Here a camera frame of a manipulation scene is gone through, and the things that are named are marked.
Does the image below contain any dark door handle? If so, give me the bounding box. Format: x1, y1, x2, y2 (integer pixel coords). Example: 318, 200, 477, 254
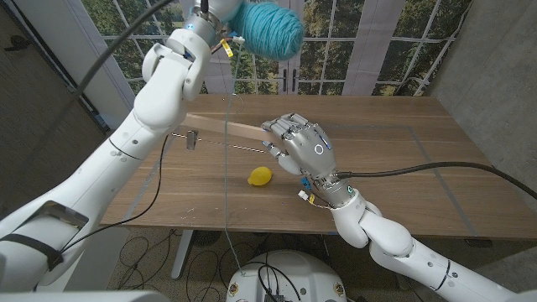
3, 35, 31, 52

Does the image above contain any white table leg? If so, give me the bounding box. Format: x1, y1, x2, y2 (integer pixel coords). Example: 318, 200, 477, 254
170, 229, 195, 280

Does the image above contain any white floor board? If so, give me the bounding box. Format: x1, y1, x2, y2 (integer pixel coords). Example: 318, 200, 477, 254
62, 226, 131, 294

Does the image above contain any teal yarn skein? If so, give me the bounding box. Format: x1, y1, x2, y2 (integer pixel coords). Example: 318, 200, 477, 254
222, 1, 305, 278

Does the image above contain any printed forest window backdrop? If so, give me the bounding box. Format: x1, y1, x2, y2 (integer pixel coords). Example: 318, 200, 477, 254
81, 0, 475, 110

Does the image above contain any dark ribbed round disc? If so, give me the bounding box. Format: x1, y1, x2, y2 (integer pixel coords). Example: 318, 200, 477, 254
192, 230, 222, 247

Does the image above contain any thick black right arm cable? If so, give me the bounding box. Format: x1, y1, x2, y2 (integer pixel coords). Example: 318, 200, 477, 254
335, 161, 537, 200

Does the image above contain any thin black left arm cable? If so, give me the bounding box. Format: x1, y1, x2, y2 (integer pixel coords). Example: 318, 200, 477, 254
58, 133, 169, 253

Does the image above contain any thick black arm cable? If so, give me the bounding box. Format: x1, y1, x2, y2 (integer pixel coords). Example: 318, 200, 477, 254
16, 0, 175, 169
335, 161, 537, 200

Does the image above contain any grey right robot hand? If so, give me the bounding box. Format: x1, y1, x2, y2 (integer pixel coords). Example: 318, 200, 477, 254
260, 112, 340, 182

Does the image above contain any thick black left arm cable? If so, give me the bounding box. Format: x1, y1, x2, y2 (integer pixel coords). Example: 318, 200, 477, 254
16, 0, 175, 169

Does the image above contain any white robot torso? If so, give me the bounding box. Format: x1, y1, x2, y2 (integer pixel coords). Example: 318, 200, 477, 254
226, 250, 348, 302

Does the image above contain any yellow toy lemon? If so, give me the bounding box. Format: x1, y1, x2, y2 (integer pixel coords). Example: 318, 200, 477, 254
247, 166, 274, 187

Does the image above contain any wooden stick clip hanger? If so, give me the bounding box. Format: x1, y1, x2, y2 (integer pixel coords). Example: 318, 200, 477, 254
171, 112, 280, 154

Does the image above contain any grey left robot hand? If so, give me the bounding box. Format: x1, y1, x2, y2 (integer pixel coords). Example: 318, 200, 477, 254
208, 0, 246, 24

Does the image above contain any black torso cable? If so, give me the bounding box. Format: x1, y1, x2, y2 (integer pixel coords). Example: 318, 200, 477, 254
246, 262, 303, 301

